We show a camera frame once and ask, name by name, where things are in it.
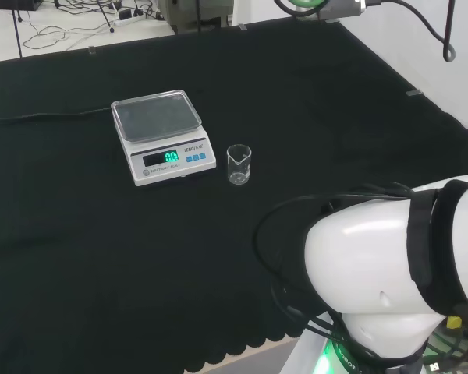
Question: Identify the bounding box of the small clear glass beaker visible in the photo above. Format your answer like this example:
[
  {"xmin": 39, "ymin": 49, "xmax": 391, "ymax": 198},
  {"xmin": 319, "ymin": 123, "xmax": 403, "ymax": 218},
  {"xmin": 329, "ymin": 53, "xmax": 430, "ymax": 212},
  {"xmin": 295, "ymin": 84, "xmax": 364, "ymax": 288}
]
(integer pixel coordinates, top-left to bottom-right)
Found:
[{"xmin": 226, "ymin": 143, "xmax": 253, "ymax": 186}]

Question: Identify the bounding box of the white electronic balance steel pan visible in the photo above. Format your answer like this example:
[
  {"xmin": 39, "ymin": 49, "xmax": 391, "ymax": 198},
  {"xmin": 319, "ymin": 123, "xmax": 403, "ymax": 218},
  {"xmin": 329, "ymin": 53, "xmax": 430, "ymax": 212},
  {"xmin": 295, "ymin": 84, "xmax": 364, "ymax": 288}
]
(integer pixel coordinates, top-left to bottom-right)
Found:
[{"xmin": 110, "ymin": 89, "xmax": 218, "ymax": 188}]

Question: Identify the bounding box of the black bench cloth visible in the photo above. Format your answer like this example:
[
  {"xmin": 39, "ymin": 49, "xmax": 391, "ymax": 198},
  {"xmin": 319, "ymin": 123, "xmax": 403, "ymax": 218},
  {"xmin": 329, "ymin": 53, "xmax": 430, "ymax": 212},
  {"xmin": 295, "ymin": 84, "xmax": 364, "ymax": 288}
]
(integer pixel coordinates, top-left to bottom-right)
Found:
[{"xmin": 0, "ymin": 17, "xmax": 468, "ymax": 374}]

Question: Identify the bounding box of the grey equipment cabinet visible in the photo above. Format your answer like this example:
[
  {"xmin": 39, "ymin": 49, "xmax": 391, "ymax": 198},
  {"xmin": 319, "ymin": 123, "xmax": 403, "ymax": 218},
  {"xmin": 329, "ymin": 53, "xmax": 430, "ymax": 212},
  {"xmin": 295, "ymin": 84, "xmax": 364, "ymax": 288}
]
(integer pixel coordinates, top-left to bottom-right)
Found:
[{"xmin": 157, "ymin": 0, "xmax": 235, "ymax": 35}]

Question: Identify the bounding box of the white power strip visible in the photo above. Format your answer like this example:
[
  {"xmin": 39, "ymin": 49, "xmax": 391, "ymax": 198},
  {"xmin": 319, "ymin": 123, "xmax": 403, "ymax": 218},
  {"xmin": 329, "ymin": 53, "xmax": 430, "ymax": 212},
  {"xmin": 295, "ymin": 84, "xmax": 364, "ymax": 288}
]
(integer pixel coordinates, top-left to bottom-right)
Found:
[{"xmin": 112, "ymin": 14, "xmax": 146, "ymax": 27}]

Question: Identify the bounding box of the black tripod leg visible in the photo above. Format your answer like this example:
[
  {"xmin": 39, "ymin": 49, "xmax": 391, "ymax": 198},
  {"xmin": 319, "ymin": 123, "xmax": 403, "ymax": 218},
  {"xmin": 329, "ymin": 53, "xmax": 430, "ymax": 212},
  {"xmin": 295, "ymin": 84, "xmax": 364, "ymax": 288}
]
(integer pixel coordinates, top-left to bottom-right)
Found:
[{"xmin": 10, "ymin": 0, "xmax": 23, "ymax": 59}]

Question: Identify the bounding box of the black box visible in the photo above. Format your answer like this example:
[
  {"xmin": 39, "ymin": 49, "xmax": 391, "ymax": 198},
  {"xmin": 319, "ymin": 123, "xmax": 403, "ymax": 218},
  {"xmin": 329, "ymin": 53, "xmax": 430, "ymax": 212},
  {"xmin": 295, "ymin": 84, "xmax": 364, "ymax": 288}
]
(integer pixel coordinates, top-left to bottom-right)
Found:
[{"xmin": 0, "ymin": 0, "xmax": 44, "ymax": 12}]

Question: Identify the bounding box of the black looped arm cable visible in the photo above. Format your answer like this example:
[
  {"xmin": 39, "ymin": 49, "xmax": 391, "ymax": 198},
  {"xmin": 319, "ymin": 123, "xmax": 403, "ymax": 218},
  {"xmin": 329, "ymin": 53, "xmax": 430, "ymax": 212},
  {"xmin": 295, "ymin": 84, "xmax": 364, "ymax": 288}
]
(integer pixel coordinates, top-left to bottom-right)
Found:
[{"xmin": 254, "ymin": 182, "xmax": 414, "ymax": 354}]

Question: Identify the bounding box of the black balance power cable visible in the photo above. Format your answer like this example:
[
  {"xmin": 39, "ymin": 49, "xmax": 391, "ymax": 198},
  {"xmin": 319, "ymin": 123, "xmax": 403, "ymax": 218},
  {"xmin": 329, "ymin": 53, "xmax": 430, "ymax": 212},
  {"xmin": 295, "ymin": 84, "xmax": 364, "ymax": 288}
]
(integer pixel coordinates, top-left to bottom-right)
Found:
[{"xmin": 0, "ymin": 108, "xmax": 115, "ymax": 122}]

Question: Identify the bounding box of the thin black floor cable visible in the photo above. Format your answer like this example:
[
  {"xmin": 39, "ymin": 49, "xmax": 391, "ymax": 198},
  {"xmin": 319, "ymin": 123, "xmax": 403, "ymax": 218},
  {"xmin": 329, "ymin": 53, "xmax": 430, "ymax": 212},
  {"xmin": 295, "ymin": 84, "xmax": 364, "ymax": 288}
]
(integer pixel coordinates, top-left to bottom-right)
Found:
[{"xmin": 22, "ymin": 0, "xmax": 120, "ymax": 51}]

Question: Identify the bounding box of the black hanging cable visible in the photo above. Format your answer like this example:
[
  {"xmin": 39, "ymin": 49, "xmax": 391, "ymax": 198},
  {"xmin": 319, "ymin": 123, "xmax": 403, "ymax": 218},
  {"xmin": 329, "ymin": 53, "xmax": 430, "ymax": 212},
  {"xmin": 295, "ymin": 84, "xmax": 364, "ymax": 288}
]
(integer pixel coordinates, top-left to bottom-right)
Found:
[{"xmin": 368, "ymin": 0, "xmax": 456, "ymax": 63}]

